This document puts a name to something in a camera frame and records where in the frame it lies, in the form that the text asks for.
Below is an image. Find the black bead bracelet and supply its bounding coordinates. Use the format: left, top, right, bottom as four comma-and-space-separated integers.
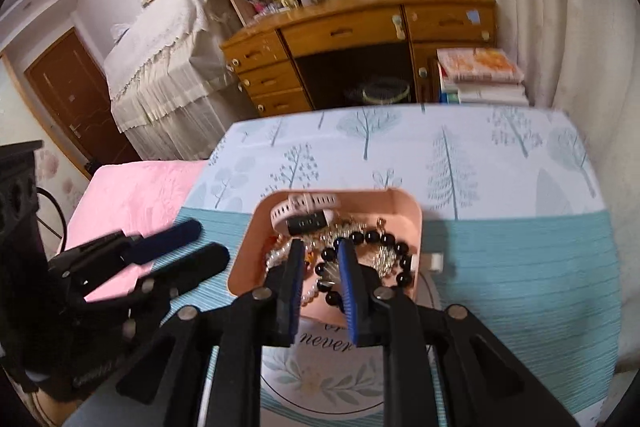
315, 229, 418, 308

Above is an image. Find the pink jewelry box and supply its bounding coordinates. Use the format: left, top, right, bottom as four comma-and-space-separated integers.
227, 188, 425, 319

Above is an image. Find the gold chain jewelry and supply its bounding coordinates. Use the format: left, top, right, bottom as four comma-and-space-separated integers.
320, 216, 408, 280

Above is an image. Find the round wire basket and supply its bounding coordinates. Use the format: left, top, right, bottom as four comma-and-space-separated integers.
345, 77, 414, 106

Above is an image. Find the brown wooden door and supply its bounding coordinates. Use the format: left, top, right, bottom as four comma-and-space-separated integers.
22, 27, 143, 180

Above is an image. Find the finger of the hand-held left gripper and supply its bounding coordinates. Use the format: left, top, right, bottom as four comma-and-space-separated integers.
47, 219, 202, 294
80, 243, 231, 324

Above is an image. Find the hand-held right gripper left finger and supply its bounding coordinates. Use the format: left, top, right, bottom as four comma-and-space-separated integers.
116, 238, 307, 427

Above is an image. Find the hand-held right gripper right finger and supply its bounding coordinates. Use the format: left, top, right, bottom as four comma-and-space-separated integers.
336, 238, 583, 427

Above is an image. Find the pale leaf print curtain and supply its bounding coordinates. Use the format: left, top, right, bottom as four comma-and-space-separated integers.
465, 0, 640, 120

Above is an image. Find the pink blanket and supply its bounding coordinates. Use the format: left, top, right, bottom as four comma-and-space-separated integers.
62, 159, 208, 308

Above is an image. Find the pink smart watch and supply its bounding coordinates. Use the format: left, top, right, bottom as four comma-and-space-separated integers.
270, 193, 342, 237

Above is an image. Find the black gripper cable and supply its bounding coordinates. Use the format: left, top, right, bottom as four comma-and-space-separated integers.
35, 186, 69, 254

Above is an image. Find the white lace cover cloth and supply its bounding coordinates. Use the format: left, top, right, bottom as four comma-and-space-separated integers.
102, 0, 256, 160

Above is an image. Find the white pearl bracelet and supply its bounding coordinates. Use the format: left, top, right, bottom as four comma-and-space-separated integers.
265, 237, 321, 308

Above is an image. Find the small white plastic piece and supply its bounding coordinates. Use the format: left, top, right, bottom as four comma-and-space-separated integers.
415, 253, 446, 273

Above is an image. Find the wooden desk with drawers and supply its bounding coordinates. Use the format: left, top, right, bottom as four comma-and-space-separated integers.
220, 0, 498, 118

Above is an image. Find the stack of books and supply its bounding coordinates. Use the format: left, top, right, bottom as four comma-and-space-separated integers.
436, 48, 531, 108

